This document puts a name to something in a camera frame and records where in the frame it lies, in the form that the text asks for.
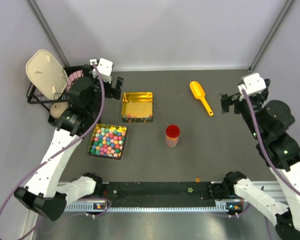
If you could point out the beige round bowl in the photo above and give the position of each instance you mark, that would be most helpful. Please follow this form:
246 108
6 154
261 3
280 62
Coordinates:
58 108

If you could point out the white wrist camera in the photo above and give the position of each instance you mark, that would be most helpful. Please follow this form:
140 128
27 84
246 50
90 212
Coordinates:
252 84
105 68

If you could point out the orange plastic scoop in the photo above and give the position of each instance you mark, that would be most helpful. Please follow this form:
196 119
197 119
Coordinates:
200 95

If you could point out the red round lid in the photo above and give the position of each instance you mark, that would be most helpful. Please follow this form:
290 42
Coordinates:
172 131

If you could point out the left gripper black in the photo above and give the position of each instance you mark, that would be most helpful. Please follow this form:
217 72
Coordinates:
112 87

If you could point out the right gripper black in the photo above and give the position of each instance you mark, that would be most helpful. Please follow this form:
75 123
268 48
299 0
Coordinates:
234 102

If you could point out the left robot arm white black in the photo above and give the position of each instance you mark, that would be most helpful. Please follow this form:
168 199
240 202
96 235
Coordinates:
41 193

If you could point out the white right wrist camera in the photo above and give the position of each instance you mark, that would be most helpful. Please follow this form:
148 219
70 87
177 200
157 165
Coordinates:
252 84

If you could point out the clear plastic cup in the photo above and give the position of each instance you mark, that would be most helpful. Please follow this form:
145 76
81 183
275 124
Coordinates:
171 142

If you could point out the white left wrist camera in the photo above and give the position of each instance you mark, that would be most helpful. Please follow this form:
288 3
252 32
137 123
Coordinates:
105 68

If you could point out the green tin translucent star candies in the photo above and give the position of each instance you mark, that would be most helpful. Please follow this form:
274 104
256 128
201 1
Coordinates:
137 107

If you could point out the pink bowl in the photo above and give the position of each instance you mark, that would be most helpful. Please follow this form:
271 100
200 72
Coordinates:
72 77

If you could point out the beige ribbed tray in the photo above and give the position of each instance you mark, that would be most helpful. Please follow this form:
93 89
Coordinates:
46 74

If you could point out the tin with opaque star candies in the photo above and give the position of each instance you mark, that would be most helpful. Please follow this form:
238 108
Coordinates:
108 141

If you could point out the grey slotted cable duct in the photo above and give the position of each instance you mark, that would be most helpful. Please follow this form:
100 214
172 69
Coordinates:
99 206

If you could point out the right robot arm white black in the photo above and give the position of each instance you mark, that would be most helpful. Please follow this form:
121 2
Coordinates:
268 122

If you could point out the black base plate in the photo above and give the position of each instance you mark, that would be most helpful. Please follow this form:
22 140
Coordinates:
162 194

